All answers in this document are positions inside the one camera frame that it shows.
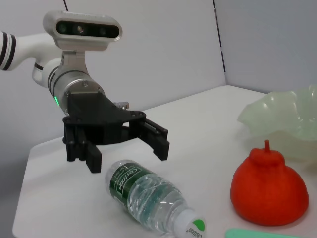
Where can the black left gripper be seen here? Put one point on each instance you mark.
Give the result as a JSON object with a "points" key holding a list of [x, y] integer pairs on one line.
{"points": [[94, 111]]}

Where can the clear green-label water bottle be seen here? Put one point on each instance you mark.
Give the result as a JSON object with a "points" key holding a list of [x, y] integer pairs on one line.
{"points": [[148, 191]]}

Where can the mint green pen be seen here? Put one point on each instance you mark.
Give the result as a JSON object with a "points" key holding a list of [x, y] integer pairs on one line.
{"points": [[247, 234]]}

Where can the translucent wavy fruit plate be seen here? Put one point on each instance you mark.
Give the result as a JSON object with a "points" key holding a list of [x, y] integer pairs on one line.
{"points": [[284, 114]]}

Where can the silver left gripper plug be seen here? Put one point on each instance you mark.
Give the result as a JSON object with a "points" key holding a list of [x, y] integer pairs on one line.
{"points": [[121, 104]]}

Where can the orange toy fruit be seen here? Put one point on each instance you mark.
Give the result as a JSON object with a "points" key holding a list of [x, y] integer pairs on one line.
{"points": [[267, 191]]}

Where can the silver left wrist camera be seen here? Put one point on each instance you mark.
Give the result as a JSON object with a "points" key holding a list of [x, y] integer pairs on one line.
{"points": [[81, 29]]}

